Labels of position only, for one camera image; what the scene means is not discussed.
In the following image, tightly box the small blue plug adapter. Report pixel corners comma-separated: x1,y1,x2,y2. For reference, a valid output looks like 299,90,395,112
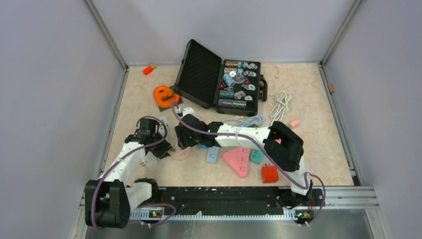
198,143,212,149

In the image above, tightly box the pink round plug base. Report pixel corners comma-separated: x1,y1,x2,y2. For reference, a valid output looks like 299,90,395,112
170,148,192,161

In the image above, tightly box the white plug adapter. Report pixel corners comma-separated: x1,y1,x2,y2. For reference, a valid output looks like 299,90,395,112
140,152,158,168

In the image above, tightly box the light blue power strip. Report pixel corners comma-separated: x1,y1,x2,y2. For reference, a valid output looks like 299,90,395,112
206,146,219,164

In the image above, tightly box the pink triangular power strip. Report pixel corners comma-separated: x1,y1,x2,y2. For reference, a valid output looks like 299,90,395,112
222,147,250,178

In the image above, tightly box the teal power strip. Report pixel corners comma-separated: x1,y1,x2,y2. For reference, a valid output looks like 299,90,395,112
249,149,264,165

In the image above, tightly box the red cube socket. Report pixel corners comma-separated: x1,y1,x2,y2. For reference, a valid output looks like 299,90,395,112
261,164,279,184

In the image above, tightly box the small pink plug adapter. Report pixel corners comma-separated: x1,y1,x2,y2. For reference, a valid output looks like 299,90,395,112
289,119,300,128

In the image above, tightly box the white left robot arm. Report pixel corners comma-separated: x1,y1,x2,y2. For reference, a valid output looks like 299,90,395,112
84,116,172,229

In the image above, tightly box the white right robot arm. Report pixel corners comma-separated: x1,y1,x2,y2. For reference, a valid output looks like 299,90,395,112
172,107,312,205

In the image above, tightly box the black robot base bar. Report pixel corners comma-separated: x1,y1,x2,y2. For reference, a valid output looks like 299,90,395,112
144,186,325,216

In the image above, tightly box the orange tape dispenser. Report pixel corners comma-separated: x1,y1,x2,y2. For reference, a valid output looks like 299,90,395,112
153,85,182,109

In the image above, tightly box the small red block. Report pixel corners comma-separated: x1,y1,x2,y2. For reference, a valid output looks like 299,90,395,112
142,66,154,76

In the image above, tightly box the small wooden block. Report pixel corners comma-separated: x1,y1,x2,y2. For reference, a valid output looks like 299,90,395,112
148,62,157,69

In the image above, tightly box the black open carrying case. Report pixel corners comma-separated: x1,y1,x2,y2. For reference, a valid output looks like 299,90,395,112
174,39,268,116

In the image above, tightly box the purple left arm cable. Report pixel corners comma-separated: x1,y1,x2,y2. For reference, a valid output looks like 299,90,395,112
91,116,176,230

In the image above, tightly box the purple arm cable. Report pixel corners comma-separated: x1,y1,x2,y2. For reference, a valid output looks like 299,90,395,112
171,101,326,227
91,116,176,230

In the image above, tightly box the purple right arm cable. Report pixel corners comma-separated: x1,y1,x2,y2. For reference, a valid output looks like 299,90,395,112
171,101,326,227

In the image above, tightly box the light blue cable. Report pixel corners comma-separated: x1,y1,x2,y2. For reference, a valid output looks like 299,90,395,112
224,115,266,127

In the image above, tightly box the white coiled cable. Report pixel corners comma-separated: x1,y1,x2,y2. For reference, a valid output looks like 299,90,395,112
268,91,294,123

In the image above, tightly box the wooden block on rail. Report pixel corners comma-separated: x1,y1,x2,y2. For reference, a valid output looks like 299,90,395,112
327,84,335,94

